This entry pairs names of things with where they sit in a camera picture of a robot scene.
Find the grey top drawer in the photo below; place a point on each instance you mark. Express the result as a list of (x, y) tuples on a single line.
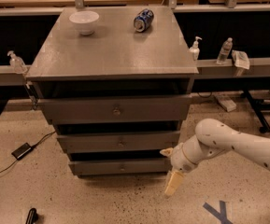
[(115, 109)]

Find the black power adapter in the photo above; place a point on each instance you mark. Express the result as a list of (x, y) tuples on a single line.
[(21, 151)]

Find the blue soda can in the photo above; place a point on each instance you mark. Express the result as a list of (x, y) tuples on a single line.
[(143, 20)]

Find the clear left pump bottle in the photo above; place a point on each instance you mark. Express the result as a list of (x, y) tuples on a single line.
[(17, 63)]

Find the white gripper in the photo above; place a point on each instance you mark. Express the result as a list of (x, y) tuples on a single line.
[(180, 159)]

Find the grey middle drawer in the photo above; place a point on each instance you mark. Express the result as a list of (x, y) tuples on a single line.
[(110, 142)]

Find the clear plastic water bottle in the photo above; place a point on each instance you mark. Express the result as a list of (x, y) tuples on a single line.
[(225, 50)]

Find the grey drawer cabinet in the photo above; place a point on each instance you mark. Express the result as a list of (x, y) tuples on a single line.
[(114, 61)]

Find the grey bottom drawer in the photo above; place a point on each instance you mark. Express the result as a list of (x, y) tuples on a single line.
[(116, 167)]

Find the grey drawer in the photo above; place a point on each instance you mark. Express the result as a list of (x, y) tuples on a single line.
[(115, 109), (116, 167), (110, 142)]

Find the grey metal rail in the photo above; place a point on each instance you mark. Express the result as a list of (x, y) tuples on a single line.
[(207, 69)]

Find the black object on floor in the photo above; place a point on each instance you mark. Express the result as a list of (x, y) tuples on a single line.
[(32, 217)]

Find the white ceramic bowl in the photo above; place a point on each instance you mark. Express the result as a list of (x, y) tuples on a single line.
[(85, 21)]

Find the white power strip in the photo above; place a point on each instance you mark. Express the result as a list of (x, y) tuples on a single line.
[(225, 102)]

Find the crumpled paper packet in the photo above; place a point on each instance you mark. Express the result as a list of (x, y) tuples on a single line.
[(241, 59)]

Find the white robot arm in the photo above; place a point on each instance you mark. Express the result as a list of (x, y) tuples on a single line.
[(211, 139)]

